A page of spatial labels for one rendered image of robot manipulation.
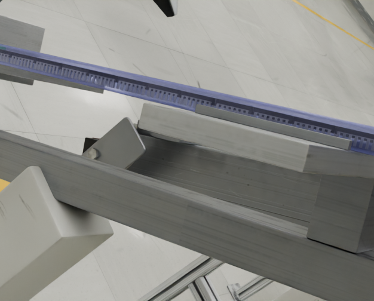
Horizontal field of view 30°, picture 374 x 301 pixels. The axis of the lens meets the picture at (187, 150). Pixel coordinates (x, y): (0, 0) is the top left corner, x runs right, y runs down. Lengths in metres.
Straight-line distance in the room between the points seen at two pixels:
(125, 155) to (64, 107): 1.49
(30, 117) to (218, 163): 1.37
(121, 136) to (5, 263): 0.30
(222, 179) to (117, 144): 0.12
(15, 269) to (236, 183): 0.31
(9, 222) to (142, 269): 1.53
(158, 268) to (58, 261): 1.58
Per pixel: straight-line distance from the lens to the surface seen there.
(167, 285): 1.64
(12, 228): 0.51
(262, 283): 2.31
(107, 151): 0.78
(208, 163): 0.76
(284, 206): 0.72
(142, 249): 2.08
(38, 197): 0.49
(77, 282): 1.80
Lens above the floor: 1.09
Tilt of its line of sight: 24 degrees down
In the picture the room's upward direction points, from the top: 51 degrees clockwise
